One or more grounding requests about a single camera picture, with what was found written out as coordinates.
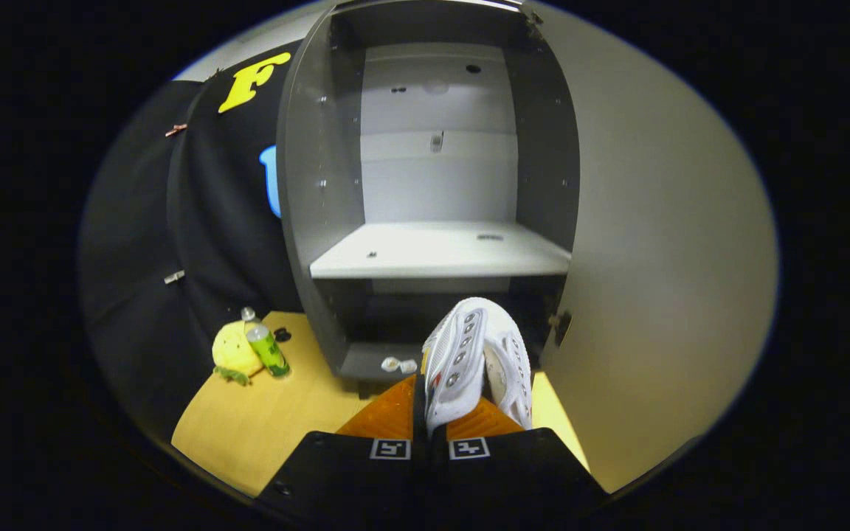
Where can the beige shoe cabinet door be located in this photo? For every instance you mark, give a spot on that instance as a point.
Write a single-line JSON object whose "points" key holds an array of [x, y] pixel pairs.
{"points": [[654, 258]]}

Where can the black backdrop cloth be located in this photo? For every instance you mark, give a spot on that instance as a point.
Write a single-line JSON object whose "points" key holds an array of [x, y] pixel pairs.
{"points": [[196, 221]]}

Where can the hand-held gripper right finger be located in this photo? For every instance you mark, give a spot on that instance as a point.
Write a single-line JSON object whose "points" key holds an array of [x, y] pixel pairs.
{"points": [[513, 464]]}

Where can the grey shoe cabinet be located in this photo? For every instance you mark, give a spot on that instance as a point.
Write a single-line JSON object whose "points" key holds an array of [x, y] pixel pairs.
{"points": [[322, 184]]}

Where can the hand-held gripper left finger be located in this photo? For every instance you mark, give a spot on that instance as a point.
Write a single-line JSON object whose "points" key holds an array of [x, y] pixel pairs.
{"points": [[351, 464]]}

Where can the small black object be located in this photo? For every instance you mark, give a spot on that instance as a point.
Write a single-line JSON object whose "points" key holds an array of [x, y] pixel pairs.
{"points": [[282, 334]]}

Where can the green drink bottle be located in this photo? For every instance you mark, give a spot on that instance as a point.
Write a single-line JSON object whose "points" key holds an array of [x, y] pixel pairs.
{"points": [[268, 352]]}

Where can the silver clip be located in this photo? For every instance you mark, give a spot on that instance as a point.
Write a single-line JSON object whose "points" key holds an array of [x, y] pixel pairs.
{"points": [[174, 276]]}

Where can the yellow plush toy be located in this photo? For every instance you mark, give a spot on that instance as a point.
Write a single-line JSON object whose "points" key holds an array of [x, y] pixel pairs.
{"points": [[233, 350]]}

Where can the white shoe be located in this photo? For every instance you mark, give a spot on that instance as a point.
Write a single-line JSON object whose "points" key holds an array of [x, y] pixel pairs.
{"points": [[515, 369], [454, 361]]}

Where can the pink clothespin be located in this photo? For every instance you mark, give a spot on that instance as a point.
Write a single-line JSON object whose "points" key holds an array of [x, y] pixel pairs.
{"points": [[175, 130]]}

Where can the small white cap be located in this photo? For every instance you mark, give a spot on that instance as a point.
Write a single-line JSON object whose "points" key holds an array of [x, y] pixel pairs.
{"points": [[409, 366], [390, 363]]}

